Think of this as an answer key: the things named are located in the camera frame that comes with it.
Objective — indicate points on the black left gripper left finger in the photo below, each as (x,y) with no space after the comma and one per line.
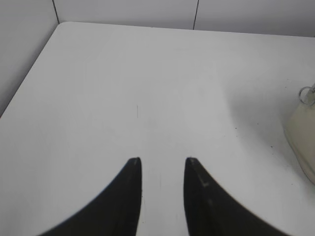
(114,212)

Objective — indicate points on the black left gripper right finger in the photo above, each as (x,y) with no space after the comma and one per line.
(211,211)

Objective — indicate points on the cream canvas zipper bag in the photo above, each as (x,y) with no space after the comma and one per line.
(300,131)

